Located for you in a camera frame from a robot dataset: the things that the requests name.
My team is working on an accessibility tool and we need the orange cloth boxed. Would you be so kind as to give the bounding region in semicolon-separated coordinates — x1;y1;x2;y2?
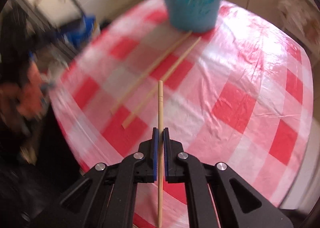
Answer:
0;66;44;118

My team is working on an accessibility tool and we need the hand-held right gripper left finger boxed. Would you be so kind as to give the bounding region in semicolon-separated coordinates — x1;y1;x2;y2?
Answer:
29;128;159;228

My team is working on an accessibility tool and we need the teal floral cup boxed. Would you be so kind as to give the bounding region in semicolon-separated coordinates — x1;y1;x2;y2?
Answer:
152;0;229;34

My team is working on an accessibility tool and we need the red white checked tablecloth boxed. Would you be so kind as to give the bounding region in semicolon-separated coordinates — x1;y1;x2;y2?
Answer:
48;0;314;228

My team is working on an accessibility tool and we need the blue box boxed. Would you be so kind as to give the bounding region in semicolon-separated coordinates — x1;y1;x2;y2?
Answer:
60;14;100;48

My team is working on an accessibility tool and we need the wooden chopstick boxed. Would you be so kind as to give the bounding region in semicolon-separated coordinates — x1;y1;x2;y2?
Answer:
110;31;193;115
122;37;202;130
157;81;164;228

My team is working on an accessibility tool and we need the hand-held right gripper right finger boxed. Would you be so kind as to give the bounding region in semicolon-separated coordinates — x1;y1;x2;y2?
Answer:
163;127;293;228

